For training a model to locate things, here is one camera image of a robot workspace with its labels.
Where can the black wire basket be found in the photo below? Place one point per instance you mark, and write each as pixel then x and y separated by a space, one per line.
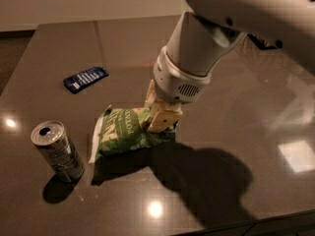
pixel 261 43

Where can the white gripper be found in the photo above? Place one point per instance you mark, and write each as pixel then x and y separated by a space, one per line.
pixel 175 83

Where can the silver redbull can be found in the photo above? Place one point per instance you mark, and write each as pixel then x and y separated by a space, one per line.
pixel 51 140

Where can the green jalapeno chip bag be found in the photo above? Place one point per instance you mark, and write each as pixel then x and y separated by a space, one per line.
pixel 119 130

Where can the blue striped snack packet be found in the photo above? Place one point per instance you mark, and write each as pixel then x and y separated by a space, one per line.
pixel 84 79

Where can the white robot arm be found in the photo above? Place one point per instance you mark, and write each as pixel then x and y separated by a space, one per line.
pixel 212 28

